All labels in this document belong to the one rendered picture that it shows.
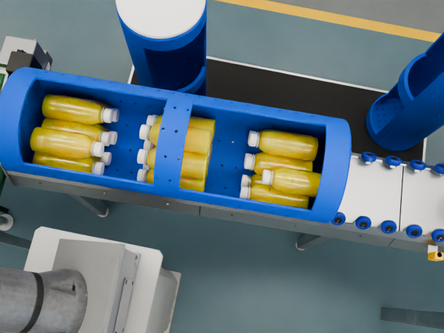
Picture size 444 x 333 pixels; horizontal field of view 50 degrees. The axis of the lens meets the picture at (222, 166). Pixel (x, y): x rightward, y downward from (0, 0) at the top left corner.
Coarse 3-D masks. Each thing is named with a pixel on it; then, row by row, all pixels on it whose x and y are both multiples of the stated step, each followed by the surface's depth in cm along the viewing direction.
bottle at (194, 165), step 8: (152, 152) 125; (184, 152) 125; (144, 160) 125; (152, 160) 124; (184, 160) 123; (192, 160) 124; (200, 160) 124; (152, 168) 126; (184, 168) 124; (192, 168) 124; (200, 168) 123; (192, 176) 125; (200, 176) 125
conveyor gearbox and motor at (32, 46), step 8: (8, 40) 161; (16, 40) 161; (24, 40) 161; (32, 40) 161; (8, 48) 160; (16, 48) 160; (24, 48) 160; (32, 48) 161; (40, 48) 165; (0, 56) 159; (8, 56) 160; (40, 56) 166; (48, 56) 180; (40, 64) 167; (48, 64) 173
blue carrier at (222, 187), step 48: (0, 96) 116; (96, 96) 138; (144, 96) 121; (192, 96) 123; (0, 144) 117; (240, 144) 142; (336, 144) 116; (144, 192) 126; (192, 192) 121; (336, 192) 116
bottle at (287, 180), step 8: (280, 168) 126; (288, 168) 125; (272, 176) 124; (280, 176) 124; (288, 176) 123; (296, 176) 123; (304, 176) 124; (312, 176) 124; (320, 176) 124; (272, 184) 125; (280, 184) 124; (288, 184) 123; (296, 184) 123; (304, 184) 123; (312, 184) 123; (288, 192) 125; (296, 192) 125; (304, 192) 124; (312, 192) 124
